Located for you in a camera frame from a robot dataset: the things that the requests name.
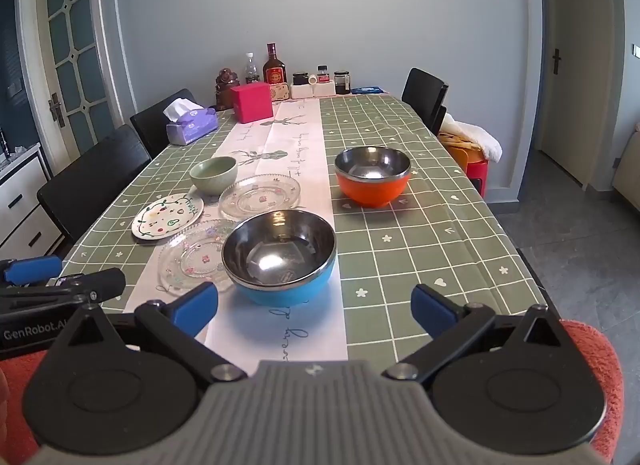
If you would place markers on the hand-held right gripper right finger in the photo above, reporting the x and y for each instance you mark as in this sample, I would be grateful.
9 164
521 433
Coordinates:
432 311

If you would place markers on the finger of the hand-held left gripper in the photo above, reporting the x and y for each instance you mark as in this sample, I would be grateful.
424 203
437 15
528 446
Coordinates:
100 285
30 269

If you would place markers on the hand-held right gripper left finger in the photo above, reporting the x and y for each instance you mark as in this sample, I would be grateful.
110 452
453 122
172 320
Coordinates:
195 309

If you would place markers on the beaded glass flower plate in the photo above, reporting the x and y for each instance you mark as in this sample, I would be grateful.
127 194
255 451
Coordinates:
195 260

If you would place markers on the white painted plate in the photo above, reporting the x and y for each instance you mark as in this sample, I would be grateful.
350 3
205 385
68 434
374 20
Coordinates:
165 220

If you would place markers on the blue steel bowl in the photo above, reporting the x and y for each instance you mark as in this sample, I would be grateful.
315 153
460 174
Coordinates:
300 290

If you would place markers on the green ceramic bowl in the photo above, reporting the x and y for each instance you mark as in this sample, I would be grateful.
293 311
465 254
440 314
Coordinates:
210 185

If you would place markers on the smooth glass flower plate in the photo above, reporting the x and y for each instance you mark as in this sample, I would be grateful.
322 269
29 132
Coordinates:
260 197

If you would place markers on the orange steel bowl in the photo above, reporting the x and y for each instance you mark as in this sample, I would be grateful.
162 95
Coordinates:
370 192

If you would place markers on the white cabinet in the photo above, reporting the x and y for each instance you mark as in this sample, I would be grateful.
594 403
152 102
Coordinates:
20 205

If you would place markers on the black chair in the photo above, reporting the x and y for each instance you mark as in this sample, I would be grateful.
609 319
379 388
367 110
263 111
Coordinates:
155 120
90 180
422 90

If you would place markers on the red plastic stool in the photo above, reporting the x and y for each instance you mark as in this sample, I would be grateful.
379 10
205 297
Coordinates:
477 175

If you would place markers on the orange plastic stool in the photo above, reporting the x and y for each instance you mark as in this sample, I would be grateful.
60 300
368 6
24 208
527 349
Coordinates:
452 155

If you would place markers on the red fleece clothing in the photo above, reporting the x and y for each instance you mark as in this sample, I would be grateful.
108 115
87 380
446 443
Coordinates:
600 370

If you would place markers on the purple tissue pack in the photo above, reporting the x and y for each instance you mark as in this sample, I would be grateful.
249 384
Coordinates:
195 125

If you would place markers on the white deer table runner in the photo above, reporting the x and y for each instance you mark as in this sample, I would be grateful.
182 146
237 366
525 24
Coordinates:
295 145

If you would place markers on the pink box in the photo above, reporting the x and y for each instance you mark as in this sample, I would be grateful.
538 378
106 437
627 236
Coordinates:
252 105

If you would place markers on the brown figurine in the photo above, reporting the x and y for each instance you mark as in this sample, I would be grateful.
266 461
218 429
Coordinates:
225 87

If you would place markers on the white glass panel door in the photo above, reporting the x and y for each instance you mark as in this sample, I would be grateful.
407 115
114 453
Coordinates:
75 45

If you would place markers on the blue packet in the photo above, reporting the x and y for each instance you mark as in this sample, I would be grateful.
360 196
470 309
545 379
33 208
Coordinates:
366 90

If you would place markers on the cream patterned box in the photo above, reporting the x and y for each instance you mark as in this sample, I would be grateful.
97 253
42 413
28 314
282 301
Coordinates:
280 92

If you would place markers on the clear plastic bottle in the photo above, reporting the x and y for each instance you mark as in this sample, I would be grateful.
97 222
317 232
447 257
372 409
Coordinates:
251 70

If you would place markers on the dark glass jar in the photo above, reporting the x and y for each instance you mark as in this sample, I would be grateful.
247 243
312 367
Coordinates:
342 82

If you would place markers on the brown liquor bottle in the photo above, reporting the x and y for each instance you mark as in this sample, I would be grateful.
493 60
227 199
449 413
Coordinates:
274 70

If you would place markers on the small dark jar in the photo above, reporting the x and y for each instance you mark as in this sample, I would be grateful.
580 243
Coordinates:
300 79

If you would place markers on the small red label bottle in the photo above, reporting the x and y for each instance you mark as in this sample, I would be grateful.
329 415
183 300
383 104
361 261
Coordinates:
323 75

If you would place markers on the beige wooden door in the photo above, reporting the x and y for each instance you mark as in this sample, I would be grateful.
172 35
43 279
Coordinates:
575 70

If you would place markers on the grey wall switch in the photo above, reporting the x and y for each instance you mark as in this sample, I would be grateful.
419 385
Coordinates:
15 90

